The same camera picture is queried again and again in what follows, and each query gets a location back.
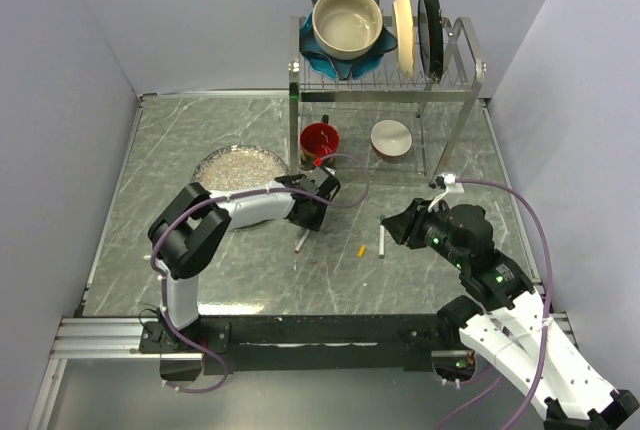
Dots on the white pen red tip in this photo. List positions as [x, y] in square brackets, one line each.
[301, 242]

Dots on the beige ceramic bowl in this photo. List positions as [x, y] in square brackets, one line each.
[346, 29]

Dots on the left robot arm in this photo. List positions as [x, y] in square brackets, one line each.
[187, 234]

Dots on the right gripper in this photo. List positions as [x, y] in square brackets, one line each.
[398, 225]

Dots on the white pen green tip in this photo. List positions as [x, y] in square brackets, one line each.
[381, 242]

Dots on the steel dish rack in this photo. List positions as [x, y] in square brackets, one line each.
[385, 85]

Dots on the speckled ceramic plate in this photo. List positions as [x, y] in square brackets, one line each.
[237, 169]

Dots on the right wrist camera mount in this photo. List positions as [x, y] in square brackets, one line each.
[448, 183]

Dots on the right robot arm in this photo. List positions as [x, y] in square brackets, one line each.
[503, 318]

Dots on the small white bowl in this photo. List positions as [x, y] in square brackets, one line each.
[391, 139]

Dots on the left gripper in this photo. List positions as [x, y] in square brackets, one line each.
[315, 223]

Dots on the cream plate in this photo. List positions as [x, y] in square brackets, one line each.
[403, 26]

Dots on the blue flower-shaped bowl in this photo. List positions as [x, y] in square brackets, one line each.
[336, 69]

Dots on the black base bar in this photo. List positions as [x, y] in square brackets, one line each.
[308, 342]

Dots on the red and black mug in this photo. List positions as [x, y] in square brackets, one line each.
[317, 140]

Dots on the black plate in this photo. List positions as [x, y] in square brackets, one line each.
[431, 39]

